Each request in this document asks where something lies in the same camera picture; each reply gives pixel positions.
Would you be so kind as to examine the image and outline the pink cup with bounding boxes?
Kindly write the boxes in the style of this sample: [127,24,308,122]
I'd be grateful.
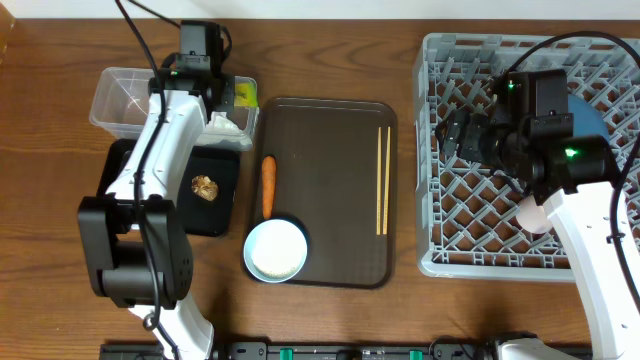
[516,196,553,234]

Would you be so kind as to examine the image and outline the grey dishwasher rack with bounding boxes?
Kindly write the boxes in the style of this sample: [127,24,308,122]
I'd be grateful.
[413,33,639,282]

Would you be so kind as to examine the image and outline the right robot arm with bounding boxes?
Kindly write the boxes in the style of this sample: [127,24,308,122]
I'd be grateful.
[434,70,639,359]

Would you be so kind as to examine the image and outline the dark brown serving tray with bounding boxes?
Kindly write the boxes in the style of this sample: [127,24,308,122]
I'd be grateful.
[247,97,398,290]

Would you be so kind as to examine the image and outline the clear plastic bin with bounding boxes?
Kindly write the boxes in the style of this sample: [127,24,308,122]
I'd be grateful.
[89,67,259,151]

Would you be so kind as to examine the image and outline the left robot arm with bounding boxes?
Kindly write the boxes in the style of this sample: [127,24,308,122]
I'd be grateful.
[78,20,233,359]

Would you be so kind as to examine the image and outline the brown food scrap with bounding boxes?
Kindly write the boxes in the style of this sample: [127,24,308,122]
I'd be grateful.
[191,175,219,202]

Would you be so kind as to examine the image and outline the light blue rice bowl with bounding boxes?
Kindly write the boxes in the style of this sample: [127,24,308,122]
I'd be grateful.
[243,219,308,284]

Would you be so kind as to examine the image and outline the yellow green snack wrapper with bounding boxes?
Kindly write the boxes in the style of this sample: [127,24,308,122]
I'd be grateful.
[234,82,258,108]

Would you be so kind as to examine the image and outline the black tray bin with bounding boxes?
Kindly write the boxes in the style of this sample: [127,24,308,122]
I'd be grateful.
[94,137,241,238]

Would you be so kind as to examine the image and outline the white tissue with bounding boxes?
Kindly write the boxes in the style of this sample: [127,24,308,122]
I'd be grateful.
[204,112,242,136]

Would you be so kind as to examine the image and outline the orange carrot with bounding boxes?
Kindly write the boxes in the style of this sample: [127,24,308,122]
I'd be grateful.
[261,156,277,220]

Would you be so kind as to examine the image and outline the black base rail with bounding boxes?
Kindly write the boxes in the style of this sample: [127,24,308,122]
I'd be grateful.
[98,333,599,360]

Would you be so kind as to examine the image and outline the blue plate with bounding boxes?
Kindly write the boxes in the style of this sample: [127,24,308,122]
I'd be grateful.
[568,94,609,140]

